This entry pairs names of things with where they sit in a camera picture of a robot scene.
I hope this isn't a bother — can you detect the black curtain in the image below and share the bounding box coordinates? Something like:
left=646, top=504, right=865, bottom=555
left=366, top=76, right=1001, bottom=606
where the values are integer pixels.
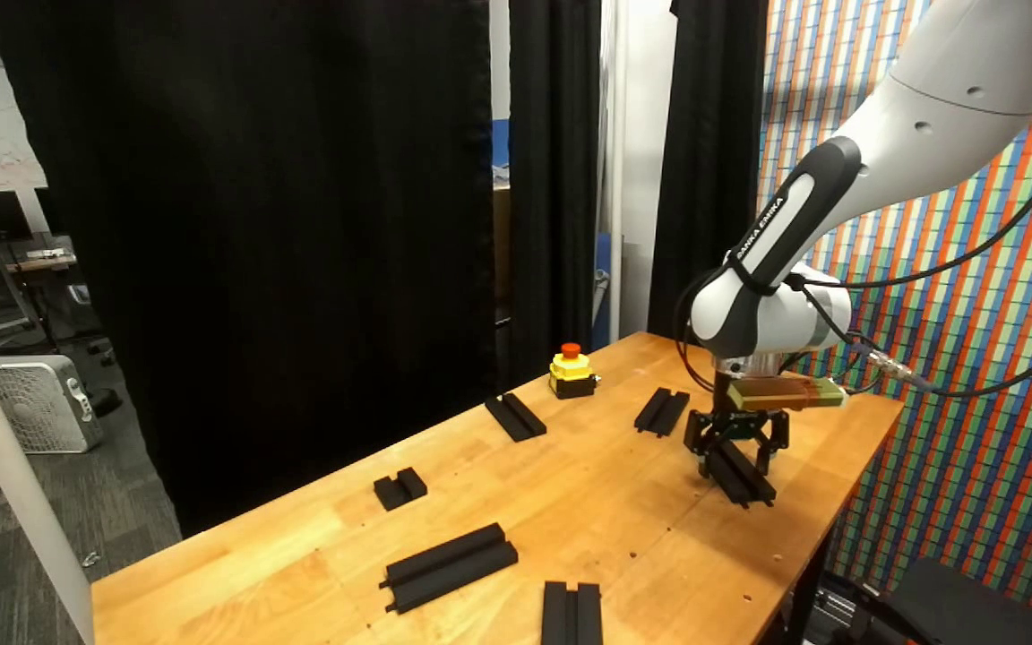
left=646, top=0, right=775, bottom=342
left=509, top=0, right=607, bottom=387
left=0, top=0, right=497, bottom=535

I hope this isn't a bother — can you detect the black equipment case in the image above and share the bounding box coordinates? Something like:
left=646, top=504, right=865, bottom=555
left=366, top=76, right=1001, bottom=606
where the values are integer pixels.
left=890, top=555, right=1032, bottom=645

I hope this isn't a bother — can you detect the colourful checkered wall panel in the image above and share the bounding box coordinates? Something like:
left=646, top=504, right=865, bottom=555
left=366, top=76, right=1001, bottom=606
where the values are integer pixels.
left=751, top=0, right=1032, bottom=637

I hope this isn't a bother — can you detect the small black track piece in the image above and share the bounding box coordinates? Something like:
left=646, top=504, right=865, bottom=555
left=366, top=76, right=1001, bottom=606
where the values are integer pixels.
left=369, top=464, right=431, bottom=511

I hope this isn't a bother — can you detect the white computer case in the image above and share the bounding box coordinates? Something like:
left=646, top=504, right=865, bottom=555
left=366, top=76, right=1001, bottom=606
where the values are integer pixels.
left=0, top=351, right=108, bottom=459

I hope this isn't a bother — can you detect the long black track piece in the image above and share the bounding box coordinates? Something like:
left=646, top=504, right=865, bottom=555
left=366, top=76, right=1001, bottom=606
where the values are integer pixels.
left=538, top=575, right=607, bottom=645

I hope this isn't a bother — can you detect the white frame pole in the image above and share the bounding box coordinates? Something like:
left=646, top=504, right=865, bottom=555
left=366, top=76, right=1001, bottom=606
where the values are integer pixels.
left=0, top=289, right=98, bottom=645

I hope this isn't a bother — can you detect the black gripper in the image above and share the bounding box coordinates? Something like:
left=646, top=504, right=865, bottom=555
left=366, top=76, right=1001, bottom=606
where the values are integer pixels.
left=680, top=403, right=794, bottom=464

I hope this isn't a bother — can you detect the black box white label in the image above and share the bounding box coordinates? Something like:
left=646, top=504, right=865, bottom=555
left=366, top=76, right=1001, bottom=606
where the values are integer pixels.
left=802, top=574, right=892, bottom=645

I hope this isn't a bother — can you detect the medium black track piece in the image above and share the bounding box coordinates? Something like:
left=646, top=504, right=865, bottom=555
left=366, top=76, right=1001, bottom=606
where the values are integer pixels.
left=375, top=520, right=525, bottom=615
left=632, top=382, right=693, bottom=440
left=483, top=391, right=553, bottom=443
left=697, top=434, right=783, bottom=511

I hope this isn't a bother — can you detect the dark desk device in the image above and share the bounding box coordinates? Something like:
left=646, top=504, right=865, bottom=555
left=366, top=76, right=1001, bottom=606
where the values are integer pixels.
left=7, top=233, right=80, bottom=277

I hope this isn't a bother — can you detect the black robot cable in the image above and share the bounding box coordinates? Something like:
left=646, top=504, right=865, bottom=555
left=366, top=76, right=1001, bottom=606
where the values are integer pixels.
left=783, top=86, right=1032, bottom=297
left=794, top=278, right=1032, bottom=403

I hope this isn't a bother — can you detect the yellow emergency stop button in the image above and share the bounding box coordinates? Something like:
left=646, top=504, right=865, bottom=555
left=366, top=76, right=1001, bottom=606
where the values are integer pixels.
left=545, top=339, right=601, bottom=401

